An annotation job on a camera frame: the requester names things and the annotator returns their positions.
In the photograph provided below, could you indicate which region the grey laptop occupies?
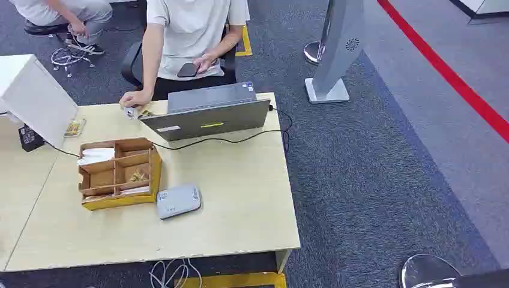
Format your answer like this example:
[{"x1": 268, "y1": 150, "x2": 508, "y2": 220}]
[{"x1": 139, "y1": 82, "x2": 271, "y2": 142}]

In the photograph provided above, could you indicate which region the black smartphone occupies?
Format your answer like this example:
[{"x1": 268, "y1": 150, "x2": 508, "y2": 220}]
[{"x1": 176, "y1": 62, "x2": 200, "y2": 78}]

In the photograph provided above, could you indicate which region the yellow floor tape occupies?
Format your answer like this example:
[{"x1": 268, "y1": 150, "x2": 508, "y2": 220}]
[{"x1": 235, "y1": 24, "x2": 253, "y2": 57}]

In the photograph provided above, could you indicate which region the chrome stanchion base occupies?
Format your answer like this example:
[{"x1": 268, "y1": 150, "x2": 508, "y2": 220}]
[{"x1": 304, "y1": 40, "x2": 326, "y2": 65}]

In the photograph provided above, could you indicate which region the pale wooden desk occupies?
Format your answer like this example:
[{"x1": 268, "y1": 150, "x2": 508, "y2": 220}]
[{"x1": 0, "y1": 92, "x2": 301, "y2": 273}]

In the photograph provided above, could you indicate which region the grey kiosk stand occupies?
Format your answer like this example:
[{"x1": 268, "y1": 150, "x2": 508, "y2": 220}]
[{"x1": 304, "y1": 0, "x2": 365, "y2": 105}]

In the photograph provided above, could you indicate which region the thin white card stack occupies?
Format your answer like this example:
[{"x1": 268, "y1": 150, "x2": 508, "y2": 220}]
[{"x1": 119, "y1": 185, "x2": 151, "y2": 196}]

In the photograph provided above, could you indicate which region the seated person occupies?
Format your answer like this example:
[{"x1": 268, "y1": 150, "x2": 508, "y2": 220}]
[{"x1": 119, "y1": 0, "x2": 251, "y2": 110}]

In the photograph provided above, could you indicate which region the wooden card box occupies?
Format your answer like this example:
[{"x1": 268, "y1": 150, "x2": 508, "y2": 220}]
[{"x1": 77, "y1": 137, "x2": 163, "y2": 211}]

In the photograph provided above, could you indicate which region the clear plastic card case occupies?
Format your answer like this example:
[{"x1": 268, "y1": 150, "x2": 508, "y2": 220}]
[{"x1": 63, "y1": 118, "x2": 87, "y2": 139}]

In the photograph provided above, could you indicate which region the chrome chair base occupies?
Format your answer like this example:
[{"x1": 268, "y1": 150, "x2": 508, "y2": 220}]
[{"x1": 50, "y1": 47, "x2": 95, "y2": 78}]

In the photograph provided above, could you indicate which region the red floor tape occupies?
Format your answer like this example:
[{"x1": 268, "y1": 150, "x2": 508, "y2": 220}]
[{"x1": 376, "y1": 0, "x2": 509, "y2": 145}]

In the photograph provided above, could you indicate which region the crouching person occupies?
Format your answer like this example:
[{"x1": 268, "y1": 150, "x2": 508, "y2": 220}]
[{"x1": 8, "y1": 0, "x2": 113, "y2": 56}]

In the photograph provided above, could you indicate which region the chrome round base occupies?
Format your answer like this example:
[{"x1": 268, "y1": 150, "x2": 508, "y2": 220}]
[{"x1": 399, "y1": 254, "x2": 462, "y2": 288}]

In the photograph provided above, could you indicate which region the white monitor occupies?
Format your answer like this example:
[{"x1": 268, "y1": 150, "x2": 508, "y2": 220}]
[{"x1": 0, "y1": 54, "x2": 79, "y2": 150}]

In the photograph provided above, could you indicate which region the black power adapter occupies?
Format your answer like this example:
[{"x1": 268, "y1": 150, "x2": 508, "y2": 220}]
[{"x1": 18, "y1": 123, "x2": 46, "y2": 152}]

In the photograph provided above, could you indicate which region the black laptop cable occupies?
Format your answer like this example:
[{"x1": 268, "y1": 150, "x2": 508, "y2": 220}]
[{"x1": 148, "y1": 104, "x2": 294, "y2": 154}]

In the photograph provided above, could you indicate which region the white cable bundle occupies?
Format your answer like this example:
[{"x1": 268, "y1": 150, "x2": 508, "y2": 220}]
[{"x1": 149, "y1": 258, "x2": 203, "y2": 288}]

